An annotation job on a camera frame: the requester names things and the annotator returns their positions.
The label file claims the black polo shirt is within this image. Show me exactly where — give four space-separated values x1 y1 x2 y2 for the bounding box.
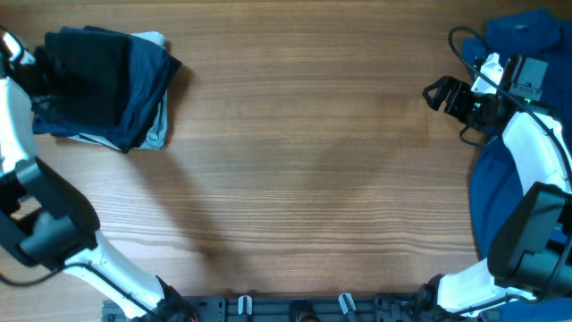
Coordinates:
37 30 130 127

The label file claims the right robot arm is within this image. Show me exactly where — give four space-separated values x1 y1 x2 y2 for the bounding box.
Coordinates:
417 54 571 318

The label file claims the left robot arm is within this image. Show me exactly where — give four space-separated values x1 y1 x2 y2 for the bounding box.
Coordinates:
1 44 198 321

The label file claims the blue polo shirt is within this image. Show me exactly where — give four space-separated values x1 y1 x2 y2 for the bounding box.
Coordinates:
469 8 571 322

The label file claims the folded navy blue garment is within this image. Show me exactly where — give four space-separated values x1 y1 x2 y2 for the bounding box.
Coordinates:
31 24 183 154

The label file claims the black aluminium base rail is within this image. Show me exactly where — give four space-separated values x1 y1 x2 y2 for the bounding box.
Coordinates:
101 292 500 322

